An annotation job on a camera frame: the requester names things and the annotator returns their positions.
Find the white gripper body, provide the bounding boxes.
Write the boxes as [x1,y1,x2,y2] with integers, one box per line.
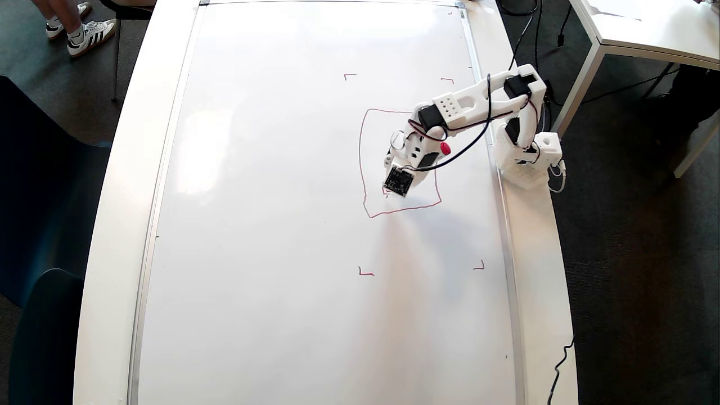
[387,125,448,170]

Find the bare person leg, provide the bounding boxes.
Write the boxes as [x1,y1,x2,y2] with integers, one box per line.
[31,0,60,23]
[48,0,85,34]

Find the black chair with metal leg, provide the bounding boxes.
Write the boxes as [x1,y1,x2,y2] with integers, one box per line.
[100,0,157,105]

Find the black power cable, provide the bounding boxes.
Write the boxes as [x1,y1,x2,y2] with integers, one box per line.
[509,14,535,71]

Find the white sneaker with black stripes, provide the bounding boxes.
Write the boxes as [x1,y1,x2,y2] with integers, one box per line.
[66,19,117,58]
[45,2,93,40]

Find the white base cable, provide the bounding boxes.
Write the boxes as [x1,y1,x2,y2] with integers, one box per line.
[548,160,568,194]

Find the black cable with plug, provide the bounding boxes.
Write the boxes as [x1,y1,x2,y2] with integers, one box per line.
[557,0,570,47]

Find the white whiteboard with metal frame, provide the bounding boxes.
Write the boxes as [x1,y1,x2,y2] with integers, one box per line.
[127,0,527,405]

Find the dark blue chair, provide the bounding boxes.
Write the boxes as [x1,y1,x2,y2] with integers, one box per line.
[0,76,113,307]

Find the black wrist camera board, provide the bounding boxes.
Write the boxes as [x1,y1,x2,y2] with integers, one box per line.
[383,165,415,197]

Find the black camera cable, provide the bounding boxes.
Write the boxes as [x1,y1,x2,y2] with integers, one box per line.
[413,73,494,172]

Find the black cable at table edge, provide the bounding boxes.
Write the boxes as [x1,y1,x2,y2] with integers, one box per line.
[547,336,574,405]

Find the black looped floor cable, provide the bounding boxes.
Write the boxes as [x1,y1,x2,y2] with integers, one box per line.
[497,0,545,62]

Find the white side table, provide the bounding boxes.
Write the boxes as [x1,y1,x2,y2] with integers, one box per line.
[562,0,720,178]

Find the thin black floor cable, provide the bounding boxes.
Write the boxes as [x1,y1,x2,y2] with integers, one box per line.
[579,63,681,105]

